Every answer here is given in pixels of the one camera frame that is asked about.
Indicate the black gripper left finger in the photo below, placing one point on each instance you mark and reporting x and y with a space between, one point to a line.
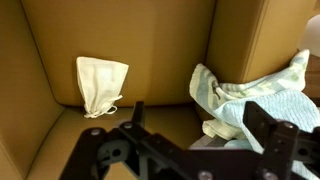
126 150

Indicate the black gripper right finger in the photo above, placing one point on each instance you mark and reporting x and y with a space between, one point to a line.
276 143

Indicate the green white striped cloth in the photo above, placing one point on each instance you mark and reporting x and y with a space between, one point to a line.
253 88

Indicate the brown armchair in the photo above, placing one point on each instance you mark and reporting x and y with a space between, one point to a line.
140 43

